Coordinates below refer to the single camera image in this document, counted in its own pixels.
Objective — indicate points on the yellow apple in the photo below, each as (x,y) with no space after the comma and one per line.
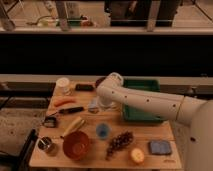
(137,155)

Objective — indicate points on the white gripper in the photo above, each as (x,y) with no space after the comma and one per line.
(105,103)

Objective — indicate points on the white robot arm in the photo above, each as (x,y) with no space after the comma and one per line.
(195,113)

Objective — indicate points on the metal cup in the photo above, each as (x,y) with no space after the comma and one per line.
(46,144)

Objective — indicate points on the white lidded jar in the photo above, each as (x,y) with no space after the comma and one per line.
(63,85)

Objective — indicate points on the black handled knife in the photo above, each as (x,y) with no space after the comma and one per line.
(68,110)

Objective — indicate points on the green plastic tray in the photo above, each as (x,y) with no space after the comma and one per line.
(134,112)

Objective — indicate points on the orange bowl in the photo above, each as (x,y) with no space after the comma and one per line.
(76,145)

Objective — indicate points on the blue sponge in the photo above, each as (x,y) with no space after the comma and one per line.
(160,147)

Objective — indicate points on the black rectangular box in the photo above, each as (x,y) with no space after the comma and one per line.
(84,87)

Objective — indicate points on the orange carrot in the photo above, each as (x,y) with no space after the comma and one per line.
(63,101)

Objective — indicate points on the black chair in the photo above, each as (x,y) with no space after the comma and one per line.
(14,162)

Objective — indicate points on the small black container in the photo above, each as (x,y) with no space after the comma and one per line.
(50,122)

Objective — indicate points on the dark red plate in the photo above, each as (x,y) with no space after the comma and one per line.
(99,81)

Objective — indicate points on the purple grape bunch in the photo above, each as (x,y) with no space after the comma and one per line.
(118,143)

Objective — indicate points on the blue plastic cup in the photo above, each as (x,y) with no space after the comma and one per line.
(102,131)

